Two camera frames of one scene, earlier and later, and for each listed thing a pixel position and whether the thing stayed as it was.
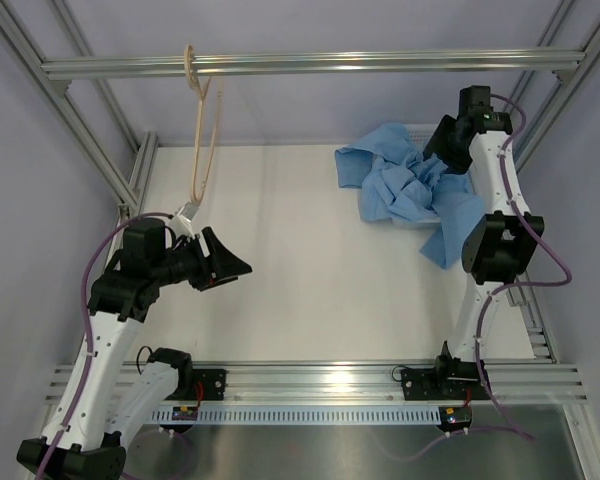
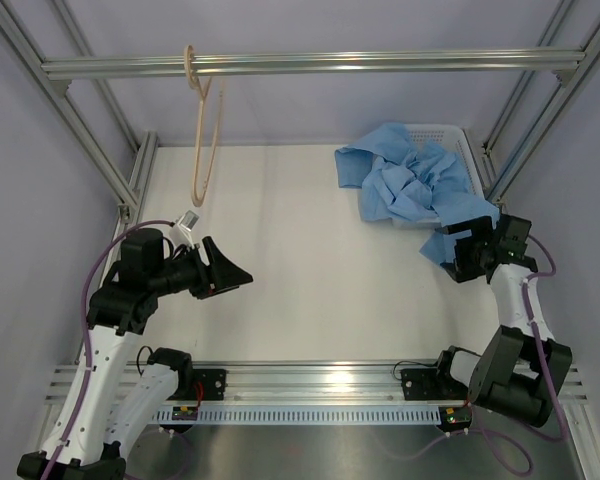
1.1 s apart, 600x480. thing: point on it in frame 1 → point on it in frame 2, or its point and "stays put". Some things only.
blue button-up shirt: [397, 180] stays put
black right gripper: [437, 143] → [461, 269]
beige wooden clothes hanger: [196, 74] stays put
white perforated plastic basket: [420, 135] stays put
